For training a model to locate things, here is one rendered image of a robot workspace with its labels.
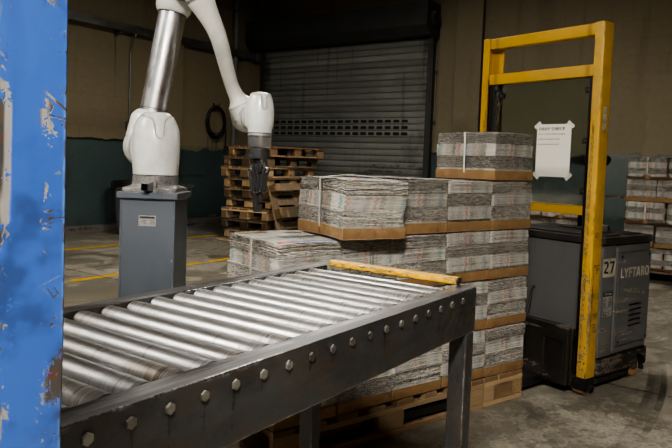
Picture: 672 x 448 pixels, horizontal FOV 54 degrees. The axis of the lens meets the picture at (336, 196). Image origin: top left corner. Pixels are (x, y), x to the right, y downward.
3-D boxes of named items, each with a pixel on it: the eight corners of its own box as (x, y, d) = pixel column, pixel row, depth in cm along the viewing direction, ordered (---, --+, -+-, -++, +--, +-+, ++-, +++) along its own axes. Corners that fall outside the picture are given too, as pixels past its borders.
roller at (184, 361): (60, 336, 133) (60, 312, 133) (227, 389, 106) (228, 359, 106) (37, 341, 129) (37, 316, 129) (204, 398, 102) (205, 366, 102)
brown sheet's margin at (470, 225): (389, 223, 315) (390, 214, 315) (432, 222, 332) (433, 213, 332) (447, 232, 285) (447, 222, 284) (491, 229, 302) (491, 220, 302)
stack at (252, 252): (221, 434, 267) (226, 231, 262) (425, 383, 337) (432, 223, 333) (271, 472, 236) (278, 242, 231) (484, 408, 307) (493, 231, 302)
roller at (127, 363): (29, 343, 128) (30, 318, 128) (197, 401, 101) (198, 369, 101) (4, 348, 124) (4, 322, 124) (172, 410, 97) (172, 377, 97)
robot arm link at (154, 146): (135, 175, 217) (136, 108, 216) (127, 173, 233) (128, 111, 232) (184, 176, 224) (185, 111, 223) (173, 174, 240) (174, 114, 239)
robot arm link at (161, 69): (123, 164, 232) (115, 163, 252) (169, 173, 240) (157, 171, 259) (165, -47, 234) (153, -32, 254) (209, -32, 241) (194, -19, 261)
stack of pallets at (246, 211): (272, 230, 1040) (275, 148, 1033) (323, 235, 991) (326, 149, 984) (216, 237, 926) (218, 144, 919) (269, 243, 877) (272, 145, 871)
